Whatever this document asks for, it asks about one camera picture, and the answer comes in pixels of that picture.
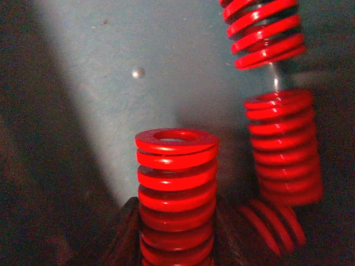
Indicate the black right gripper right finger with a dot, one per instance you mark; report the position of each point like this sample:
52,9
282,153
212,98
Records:
236,243

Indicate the red coil spring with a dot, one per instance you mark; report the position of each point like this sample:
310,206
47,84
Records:
285,147
177,195
277,225
263,31

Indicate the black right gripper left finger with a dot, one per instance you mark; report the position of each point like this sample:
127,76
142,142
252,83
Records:
123,248

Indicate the teal plastic tray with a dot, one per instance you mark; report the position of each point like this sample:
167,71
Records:
79,79

